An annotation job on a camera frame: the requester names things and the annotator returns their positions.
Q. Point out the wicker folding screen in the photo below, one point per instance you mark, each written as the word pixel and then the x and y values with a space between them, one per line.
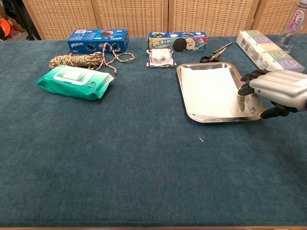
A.
pixel 134 16

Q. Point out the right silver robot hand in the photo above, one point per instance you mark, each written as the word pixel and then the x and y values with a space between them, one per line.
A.
pixel 278 86

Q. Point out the stainless steel tray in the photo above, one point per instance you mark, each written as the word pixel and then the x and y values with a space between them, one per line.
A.
pixel 208 65

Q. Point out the orange round object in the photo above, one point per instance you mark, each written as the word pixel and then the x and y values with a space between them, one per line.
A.
pixel 6 27

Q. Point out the white paper sheet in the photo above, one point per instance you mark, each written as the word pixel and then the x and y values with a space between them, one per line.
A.
pixel 211 93

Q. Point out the green wet wipes pack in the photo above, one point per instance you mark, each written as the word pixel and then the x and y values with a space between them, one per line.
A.
pixel 72 83

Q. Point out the blue tablecloth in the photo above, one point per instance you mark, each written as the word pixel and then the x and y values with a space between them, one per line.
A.
pixel 144 155

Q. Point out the clear plastic water bottle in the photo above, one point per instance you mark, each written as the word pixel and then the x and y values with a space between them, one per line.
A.
pixel 293 24

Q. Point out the pastel tissue multipack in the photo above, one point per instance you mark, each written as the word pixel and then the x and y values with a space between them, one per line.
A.
pixel 263 52

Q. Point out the light blue cartoon Oreo box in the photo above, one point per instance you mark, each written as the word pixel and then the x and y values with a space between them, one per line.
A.
pixel 163 43

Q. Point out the dark blue Oreo box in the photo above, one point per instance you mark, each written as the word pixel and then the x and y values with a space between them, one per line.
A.
pixel 81 40

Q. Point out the black tripod stand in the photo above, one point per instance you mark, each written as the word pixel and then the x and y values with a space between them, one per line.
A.
pixel 30 37

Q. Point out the small white cookie packet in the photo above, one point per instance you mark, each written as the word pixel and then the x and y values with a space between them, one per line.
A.
pixel 159 57

